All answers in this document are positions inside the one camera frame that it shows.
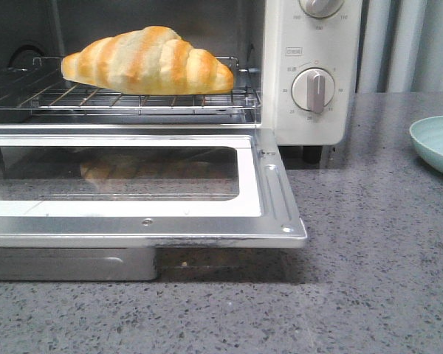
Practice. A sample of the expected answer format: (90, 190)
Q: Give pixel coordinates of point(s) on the golden croissant bread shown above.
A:
(151, 61)

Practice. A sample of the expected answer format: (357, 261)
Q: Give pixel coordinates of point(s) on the glass oven door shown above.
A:
(96, 202)

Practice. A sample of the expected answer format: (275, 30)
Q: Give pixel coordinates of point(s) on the black right oven foot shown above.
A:
(312, 154)

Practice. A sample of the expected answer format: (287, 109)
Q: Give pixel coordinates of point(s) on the cream white toaster oven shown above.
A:
(275, 40)

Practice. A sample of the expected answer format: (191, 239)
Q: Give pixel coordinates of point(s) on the beige timer knob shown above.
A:
(312, 90)

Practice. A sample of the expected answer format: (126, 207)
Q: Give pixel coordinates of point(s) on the beige temperature knob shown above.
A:
(321, 8)

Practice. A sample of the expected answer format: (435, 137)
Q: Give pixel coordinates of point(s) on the light green plate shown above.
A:
(427, 139)

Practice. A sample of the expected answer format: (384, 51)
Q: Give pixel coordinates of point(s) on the grey window curtain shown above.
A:
(401, 47)

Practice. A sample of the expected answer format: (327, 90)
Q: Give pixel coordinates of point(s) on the metal wire oven rack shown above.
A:
(42, 87)

